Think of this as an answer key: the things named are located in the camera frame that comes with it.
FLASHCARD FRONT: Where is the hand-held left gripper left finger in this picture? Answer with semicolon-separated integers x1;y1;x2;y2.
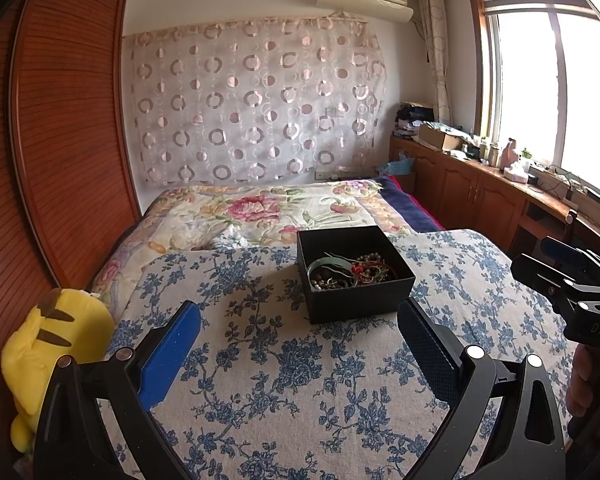
32;300;203;480

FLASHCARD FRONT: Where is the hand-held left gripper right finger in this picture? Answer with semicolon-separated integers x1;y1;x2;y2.
396;297;566;480

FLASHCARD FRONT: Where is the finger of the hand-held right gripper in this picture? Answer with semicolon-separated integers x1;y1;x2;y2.
539;236;600;281
511;254;600;311

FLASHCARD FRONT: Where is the black jewelry box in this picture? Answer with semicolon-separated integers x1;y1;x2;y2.
296;225;416;325

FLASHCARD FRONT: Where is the grey and white bead bracelet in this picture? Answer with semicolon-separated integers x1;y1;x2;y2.
354;253;390;270

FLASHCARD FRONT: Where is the pale green bangle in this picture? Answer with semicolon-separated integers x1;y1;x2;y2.
307;256;352;281

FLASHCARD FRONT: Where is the person's right hand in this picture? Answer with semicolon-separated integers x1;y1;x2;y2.
566;342;600;423

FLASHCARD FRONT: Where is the wooden side cabinet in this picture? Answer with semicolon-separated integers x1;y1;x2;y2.
387;132;600;263

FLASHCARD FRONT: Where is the pink figurine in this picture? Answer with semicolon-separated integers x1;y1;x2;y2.
500;137;522;170

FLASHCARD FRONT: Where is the blue floral blanket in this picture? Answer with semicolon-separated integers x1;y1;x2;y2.
100;229;581;480

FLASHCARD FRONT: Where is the yellow plush toy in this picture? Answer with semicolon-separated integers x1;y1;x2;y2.
1;287;117;455

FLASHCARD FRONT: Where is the dark blue plush blanket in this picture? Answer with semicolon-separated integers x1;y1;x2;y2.
374;175;449;234

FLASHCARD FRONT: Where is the cardboard box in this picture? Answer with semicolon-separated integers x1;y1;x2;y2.
417;124;464;154

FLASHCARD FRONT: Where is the pink floral quilt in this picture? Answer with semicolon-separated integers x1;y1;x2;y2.
91;182;421;301

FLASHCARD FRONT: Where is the blue plastic bag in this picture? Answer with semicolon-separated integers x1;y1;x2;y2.
376;154;417;177

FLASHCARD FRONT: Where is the wooden framed window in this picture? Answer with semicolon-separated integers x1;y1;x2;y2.
467;0;600;203

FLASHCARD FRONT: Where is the pile of dark clothes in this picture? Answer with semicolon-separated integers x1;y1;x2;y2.
395;102;437;139

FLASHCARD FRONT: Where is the white window curtain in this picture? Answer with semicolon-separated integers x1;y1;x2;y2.
414;0;455;127

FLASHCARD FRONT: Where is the circle patterned sheer curtain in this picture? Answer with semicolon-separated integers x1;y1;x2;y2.
122;15;387;187

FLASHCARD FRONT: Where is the red bead bracelet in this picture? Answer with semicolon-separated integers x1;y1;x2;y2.
351;264;383;287

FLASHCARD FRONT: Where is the brown bead bracelet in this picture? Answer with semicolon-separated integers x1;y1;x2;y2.
312;266;353;291

